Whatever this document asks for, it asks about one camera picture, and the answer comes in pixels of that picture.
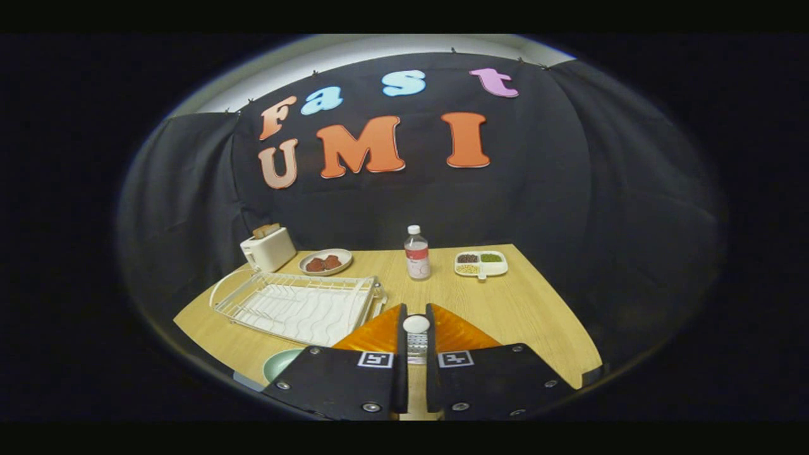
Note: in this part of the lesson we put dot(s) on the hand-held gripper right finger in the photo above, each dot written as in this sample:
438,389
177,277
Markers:
493,385

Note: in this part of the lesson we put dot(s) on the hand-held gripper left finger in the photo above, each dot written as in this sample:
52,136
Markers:
335,385

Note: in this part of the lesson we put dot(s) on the pale green plate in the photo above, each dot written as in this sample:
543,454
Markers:
281,363

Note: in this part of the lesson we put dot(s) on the white divided dish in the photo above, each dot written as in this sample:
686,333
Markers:
494,268

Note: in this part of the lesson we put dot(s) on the beige plate with meat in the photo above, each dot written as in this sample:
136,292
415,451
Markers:
341,253

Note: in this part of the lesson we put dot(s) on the yellow beans pile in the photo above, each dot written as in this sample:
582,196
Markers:
468,268

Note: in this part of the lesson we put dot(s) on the brown meat piece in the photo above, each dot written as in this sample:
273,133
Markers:
315,265
332,261

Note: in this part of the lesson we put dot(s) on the green beans pile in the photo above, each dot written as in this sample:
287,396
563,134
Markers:
491,257

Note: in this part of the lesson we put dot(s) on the dark beans pile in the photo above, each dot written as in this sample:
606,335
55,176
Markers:
468,258

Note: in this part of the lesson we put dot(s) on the cream toaster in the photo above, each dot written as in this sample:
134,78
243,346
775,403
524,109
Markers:
270,251

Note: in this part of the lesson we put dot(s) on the clear bottle red label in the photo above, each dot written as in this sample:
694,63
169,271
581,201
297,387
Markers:
417,256

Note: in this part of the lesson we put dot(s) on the toast slice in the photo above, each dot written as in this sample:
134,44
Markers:
260,232
274,227

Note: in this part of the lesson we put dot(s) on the black backdrop cloth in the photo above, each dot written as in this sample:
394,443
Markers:
569,189

